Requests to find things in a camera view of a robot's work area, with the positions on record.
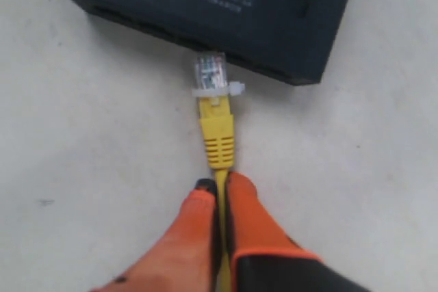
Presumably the black network switch box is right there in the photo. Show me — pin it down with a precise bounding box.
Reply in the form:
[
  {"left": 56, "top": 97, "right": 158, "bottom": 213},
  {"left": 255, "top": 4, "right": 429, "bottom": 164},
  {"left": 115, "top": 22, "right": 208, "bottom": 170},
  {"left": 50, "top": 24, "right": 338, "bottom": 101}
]
[{"left": 72, "top": 0, "right": 348, "bottom": 85}]

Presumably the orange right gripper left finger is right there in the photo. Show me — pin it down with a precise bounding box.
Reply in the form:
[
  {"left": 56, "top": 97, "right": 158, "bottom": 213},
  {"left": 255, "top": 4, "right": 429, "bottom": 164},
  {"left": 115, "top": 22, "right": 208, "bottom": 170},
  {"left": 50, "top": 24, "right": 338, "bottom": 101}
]
[{"left": 95, "top": 178, "right": 219, "bottom": 291}]

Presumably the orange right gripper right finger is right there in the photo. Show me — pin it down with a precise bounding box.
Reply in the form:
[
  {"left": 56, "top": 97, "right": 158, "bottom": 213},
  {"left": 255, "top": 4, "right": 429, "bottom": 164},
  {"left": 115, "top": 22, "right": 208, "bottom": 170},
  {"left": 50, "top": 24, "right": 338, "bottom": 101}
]
[{"left": 226, "top": 172, "right": 365, "bottom": 291}]

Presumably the yellow ethernet cable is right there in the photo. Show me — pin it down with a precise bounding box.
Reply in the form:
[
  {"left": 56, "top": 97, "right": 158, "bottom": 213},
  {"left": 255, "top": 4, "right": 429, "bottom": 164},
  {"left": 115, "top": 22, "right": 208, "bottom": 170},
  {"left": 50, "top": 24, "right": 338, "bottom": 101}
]
[{"left": 191, "top": 51, "right": 246, "bottom": 292}]

